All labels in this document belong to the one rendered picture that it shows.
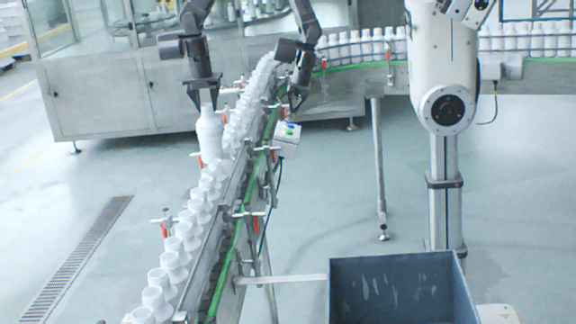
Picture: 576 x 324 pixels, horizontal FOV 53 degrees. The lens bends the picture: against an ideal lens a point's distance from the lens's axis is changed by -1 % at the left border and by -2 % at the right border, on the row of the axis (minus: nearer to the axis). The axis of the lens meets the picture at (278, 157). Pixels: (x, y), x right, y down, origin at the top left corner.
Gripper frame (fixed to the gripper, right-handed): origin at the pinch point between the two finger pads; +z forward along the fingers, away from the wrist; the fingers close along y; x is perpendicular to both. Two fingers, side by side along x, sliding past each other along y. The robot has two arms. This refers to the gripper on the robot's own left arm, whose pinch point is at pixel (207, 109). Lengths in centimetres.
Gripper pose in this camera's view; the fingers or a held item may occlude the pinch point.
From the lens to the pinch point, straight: 160.5
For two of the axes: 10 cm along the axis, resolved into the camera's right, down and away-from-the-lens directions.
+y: 9.9, -0.7, -1.2
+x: 0.8, -3.8, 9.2
